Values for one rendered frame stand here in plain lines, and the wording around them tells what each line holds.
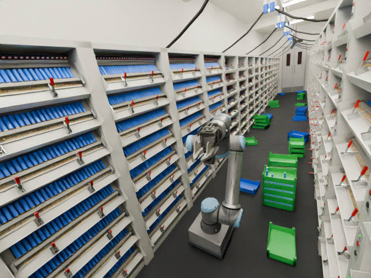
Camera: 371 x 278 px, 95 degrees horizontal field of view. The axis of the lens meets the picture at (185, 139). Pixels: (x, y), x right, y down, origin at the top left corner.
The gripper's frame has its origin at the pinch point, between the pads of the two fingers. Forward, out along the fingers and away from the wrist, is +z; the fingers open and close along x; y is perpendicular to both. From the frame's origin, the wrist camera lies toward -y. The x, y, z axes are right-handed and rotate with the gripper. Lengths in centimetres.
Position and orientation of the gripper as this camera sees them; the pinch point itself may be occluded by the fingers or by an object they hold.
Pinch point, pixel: (199, 160)
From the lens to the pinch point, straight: 60.0
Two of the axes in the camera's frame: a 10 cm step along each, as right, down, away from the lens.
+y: -1.0, -9.1, -4.0
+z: -4.0, 4.0, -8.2
